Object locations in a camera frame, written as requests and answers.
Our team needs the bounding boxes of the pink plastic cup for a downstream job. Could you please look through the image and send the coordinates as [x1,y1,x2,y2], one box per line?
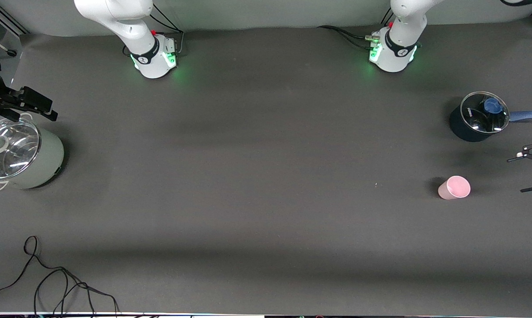
[438,175,471,200]

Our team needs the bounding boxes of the thin black loose cable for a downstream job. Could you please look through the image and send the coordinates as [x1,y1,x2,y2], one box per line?
[0,235,120,316]

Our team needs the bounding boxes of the glass lid with blue knob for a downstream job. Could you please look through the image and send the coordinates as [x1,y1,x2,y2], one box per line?
[460,91,510,134]

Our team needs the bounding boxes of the pale green cooking pot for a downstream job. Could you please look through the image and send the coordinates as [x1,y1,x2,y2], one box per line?
[0,113,65,191]

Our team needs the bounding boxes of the glass lid with beige knob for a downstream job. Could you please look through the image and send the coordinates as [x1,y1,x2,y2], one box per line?
[0,118,42,181]

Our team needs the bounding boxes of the aluminium frame rail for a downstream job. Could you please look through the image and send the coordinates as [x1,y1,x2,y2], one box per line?
[0,7,30,36]

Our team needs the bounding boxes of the dark blue saucepan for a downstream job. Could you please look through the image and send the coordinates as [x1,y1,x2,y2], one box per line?
[449,91,532,143]

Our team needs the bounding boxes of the dark grey table mat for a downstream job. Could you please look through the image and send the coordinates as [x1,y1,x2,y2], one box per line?
[0,18,532,315]

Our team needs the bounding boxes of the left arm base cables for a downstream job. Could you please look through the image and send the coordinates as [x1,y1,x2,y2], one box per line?
[317,9,397,51]

